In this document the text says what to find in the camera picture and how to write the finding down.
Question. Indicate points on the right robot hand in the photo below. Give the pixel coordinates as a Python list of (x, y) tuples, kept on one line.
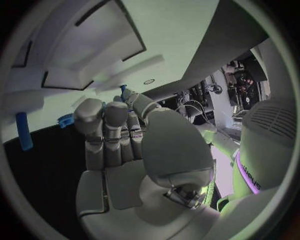
[(173, 150)]

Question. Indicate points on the blue short peg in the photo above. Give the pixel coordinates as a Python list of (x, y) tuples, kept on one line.
[(123, 89)]

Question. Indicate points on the blue gear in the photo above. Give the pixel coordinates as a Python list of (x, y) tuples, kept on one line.
[(65, 120)]

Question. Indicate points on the blue long cylinder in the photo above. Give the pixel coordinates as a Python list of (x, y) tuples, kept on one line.
[(23, 131)]

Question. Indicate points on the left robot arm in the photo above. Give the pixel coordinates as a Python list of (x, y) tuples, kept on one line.
[(222, 142)]

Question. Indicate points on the white task board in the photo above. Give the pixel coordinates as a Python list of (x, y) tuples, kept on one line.
[(164, 37)]

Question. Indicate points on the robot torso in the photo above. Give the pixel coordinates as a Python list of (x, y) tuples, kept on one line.
[(269, 150)]

